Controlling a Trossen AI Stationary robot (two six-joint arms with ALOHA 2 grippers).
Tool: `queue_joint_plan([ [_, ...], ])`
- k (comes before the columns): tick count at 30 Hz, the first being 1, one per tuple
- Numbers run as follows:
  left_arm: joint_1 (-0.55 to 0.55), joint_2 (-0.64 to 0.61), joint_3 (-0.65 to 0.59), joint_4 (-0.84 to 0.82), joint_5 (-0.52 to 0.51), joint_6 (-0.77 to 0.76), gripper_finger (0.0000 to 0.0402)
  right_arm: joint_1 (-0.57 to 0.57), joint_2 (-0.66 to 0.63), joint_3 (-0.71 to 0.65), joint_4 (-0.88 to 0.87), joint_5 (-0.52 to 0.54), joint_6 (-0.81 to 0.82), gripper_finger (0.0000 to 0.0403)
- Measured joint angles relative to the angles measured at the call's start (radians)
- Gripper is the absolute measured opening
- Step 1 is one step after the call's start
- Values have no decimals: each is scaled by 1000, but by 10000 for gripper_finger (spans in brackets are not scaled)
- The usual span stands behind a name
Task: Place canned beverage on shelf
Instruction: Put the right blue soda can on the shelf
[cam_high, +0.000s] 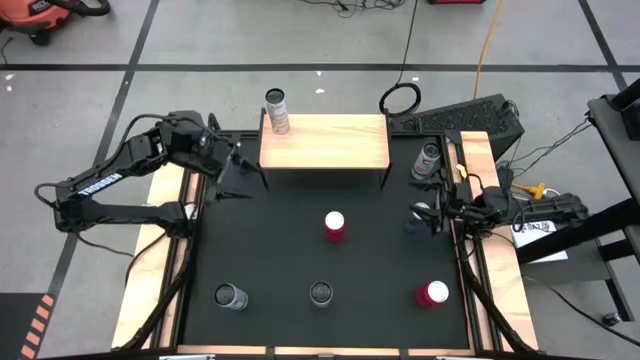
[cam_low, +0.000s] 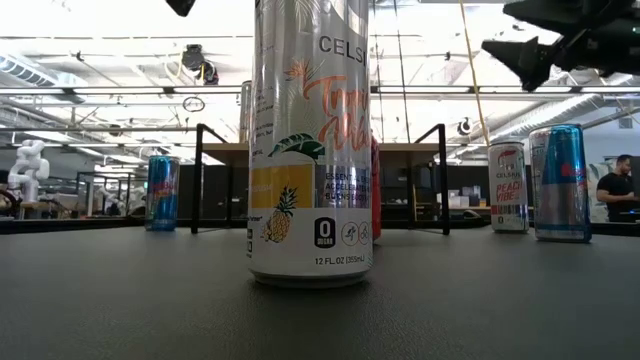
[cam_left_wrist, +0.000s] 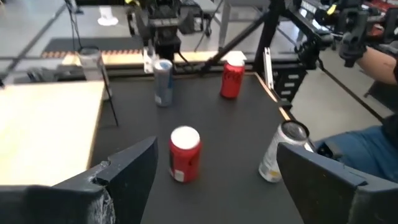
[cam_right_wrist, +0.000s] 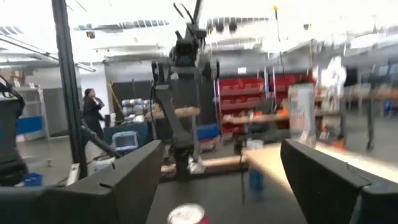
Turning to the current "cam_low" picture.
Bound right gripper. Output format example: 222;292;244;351
481;0;640;93

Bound Celsius Peach Vibe can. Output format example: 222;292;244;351
487;139;530;234

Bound silver-blue Red Bull can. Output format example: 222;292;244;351
528;123;593;244

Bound blue Red Bull can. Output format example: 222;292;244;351
144;154;181;232

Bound red beverage can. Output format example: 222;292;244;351
370;130;383;241

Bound long ceiling light strip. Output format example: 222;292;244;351
0;84;640;97

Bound person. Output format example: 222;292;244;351
596;153;640;224

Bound white storage boxes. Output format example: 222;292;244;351
447;185;484;209

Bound Celsius Tropical Vibe can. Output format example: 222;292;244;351
247;0;374;289

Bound black ceiling cable reel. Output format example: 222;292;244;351
180;43;220;86

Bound ventilation duct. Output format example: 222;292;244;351
492;92;640;146
0;52;89;104

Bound yellow power cable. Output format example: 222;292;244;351
458;0;490;146

